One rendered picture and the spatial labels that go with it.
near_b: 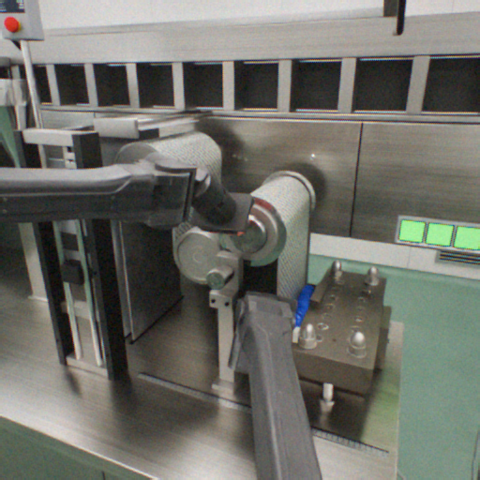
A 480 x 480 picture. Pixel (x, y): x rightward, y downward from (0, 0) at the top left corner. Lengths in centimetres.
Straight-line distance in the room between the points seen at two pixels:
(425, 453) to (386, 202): 137
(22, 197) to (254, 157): 75
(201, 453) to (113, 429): 18
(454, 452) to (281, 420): 182
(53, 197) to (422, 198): 82
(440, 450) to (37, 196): 201
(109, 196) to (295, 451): 32
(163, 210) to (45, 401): 59
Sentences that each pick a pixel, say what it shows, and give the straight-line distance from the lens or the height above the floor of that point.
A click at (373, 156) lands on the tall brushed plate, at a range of 102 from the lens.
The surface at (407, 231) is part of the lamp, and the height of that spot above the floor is 118.
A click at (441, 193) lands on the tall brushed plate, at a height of 128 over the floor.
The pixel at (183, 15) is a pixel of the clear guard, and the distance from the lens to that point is 118.
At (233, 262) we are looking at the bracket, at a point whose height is 119.
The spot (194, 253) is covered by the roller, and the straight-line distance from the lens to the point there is 85.
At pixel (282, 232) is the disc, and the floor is 126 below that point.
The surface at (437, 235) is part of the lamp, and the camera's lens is 106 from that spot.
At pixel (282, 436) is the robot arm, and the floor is 122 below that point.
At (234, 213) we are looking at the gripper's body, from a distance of 64.
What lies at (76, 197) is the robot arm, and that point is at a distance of 46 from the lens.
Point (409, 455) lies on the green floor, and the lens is 212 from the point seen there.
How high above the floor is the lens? 152
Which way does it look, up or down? 21 degrees down
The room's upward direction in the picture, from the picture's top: straight up
